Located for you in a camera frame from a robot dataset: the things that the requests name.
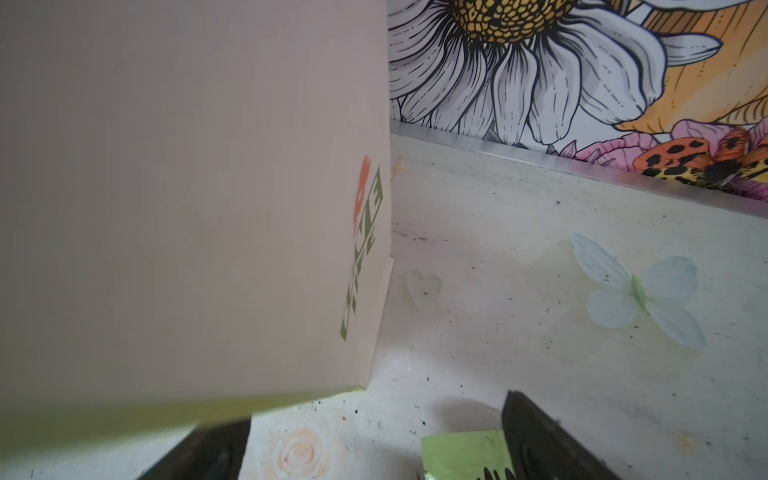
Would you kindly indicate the green snack packet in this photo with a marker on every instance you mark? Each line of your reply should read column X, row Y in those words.
column 481, row 455

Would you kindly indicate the white paper bag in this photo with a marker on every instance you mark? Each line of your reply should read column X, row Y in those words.
column 195, row 211

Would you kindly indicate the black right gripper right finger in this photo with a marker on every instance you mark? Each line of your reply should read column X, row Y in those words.
column 540, row 448

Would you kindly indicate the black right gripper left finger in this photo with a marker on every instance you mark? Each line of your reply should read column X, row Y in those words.
column 214, row 453

